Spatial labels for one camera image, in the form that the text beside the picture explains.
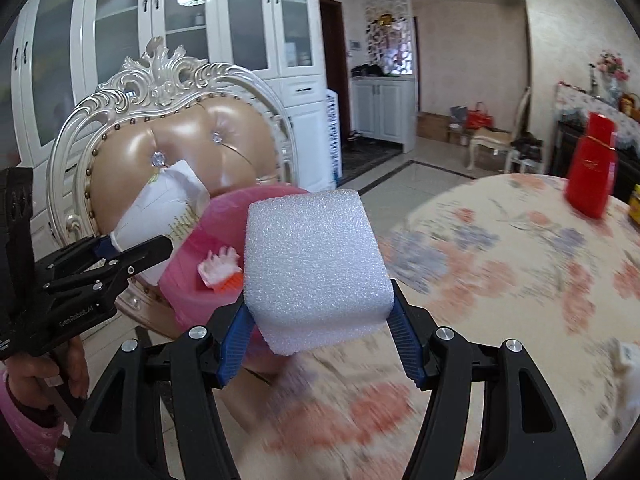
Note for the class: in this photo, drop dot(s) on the white lattice screen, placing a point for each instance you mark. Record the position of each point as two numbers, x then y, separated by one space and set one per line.
390 30

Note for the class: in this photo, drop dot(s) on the small cream side chair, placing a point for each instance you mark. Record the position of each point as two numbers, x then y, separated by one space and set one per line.
495 140

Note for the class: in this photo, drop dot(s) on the white patterned floor appliance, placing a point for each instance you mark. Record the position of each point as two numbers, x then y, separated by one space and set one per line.
334 140

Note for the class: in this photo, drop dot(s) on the person's left forearm pink sleeve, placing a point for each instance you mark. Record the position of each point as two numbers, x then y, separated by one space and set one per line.
25 430

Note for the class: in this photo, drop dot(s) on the flower bouquet in vase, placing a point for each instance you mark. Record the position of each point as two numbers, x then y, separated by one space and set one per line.
612 72

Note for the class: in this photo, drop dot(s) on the crumpled white tissue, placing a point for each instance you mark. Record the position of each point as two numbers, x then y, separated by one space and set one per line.
627 365

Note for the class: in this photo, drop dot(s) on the white lace piano cover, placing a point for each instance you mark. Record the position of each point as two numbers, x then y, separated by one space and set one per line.
575 102

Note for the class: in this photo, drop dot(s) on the white foam block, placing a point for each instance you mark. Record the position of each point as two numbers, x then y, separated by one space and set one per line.
315 260

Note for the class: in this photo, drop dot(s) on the white low cabinet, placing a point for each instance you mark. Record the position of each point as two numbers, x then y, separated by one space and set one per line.
382 115

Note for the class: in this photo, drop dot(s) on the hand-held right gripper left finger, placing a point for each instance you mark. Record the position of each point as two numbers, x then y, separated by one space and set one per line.
235 345

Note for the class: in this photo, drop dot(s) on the white paper bag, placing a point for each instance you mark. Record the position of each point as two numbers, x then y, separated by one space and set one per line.
155 210

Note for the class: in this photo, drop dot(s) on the black piano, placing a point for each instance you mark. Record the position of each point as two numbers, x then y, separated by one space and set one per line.
567 150

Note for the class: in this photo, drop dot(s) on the red gift bag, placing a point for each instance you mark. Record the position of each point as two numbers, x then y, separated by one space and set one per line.
479 119

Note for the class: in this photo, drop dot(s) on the ornate cream padded chair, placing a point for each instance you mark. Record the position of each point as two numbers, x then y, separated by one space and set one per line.
175 145

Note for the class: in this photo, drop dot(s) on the floral tablecloth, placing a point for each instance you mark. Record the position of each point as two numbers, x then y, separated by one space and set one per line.
500 270

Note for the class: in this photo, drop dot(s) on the person's left hand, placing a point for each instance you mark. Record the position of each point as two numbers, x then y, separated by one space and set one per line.
35 372

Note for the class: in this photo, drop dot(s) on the red bottle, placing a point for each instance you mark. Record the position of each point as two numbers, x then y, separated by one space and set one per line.
592 170

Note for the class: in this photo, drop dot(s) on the dark wooden door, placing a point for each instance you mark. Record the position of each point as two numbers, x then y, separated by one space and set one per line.
335 70

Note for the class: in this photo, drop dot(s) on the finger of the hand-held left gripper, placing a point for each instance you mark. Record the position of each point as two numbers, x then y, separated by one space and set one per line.
145 252
105 249

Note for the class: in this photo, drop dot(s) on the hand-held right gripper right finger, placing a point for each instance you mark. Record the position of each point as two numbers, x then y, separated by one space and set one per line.
407 345

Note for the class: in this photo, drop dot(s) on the pink trash bin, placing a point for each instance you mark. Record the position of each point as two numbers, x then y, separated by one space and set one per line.
190 305

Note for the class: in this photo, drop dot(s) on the white glass-door cabinet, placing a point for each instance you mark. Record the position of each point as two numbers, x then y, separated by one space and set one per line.
240 20

